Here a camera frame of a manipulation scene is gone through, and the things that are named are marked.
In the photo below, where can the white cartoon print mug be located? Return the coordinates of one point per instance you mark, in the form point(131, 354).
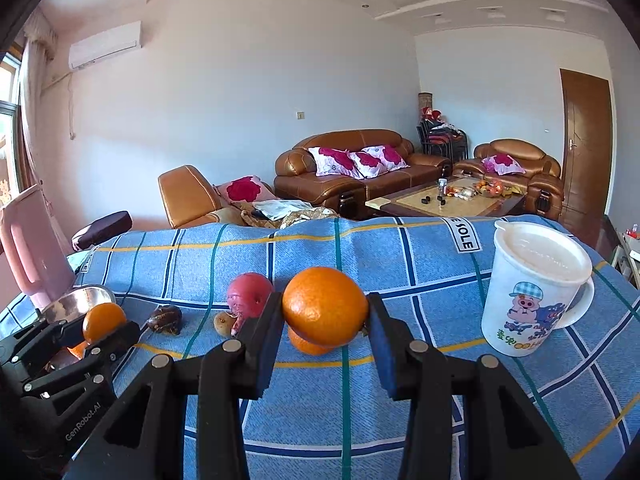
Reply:
point(525, 270)

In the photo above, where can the window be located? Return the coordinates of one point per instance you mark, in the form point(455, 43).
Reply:
point(10, 130)

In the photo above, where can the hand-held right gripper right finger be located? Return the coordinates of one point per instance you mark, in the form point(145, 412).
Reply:
point(387, 350)

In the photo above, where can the brown leather armchair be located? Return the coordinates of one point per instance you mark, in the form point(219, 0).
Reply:
point(545, 180)

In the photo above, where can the stacked black chairs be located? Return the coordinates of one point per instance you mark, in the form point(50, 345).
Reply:
point(442, 140)

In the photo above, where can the white cloth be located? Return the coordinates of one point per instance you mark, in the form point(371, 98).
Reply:
point(280, 207)

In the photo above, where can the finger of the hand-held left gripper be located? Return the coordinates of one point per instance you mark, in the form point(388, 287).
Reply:
point(45, 337)
point(117, 340)

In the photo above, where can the orange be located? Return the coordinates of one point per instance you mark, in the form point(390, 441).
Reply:
point(102, 320)
point(325, 305)
point(307, 346)
point(77, 350)

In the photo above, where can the white television stand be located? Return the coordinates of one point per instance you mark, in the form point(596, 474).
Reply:
point(631, 250)

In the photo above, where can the small jar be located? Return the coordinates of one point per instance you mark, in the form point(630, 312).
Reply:
point(442, 187)

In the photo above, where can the wooden coffee table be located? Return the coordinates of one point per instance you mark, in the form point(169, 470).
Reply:
point(415, 205)

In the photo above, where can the dark brown wrinkled fruit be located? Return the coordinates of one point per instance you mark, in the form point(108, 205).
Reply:
point(165, 320)

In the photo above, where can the stainless steel bowl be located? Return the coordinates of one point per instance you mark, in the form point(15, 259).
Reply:
point(70, 300)

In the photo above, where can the red plush toy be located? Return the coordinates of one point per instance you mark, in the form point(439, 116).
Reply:
point(431, 112)

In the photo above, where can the brown leather three-seat sofa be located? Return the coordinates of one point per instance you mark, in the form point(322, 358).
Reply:
point(400, 182)

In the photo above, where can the dark brown bench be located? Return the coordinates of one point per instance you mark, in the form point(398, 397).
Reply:
point(102, 230)

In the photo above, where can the pink curtain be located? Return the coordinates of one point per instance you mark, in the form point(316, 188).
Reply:
point(37, 100)

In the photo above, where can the white wall air conditioner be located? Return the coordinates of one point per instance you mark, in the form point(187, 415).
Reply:
point(102, 45)

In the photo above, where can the brown wooden door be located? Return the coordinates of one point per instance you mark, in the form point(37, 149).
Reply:
point(585, 145)

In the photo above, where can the blue plaid cloth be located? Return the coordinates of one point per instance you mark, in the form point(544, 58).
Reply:
point(325, 435)

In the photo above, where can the orange leather armchair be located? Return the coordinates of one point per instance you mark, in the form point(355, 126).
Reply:
point(187, 195)

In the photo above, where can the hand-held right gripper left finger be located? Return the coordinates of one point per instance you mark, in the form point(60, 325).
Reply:
point(265, 345)

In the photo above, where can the pink electric kettle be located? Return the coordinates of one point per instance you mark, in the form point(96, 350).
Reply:
point(35, 250)

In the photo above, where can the red floral pillow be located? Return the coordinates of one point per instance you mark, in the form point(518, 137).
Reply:
point(367, 164)
point(389, 156)
point(242, 189)
point(330, 161)
point(502, 162)

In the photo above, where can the pile of snacks and fruit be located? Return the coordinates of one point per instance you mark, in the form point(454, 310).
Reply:
point(485, 189)

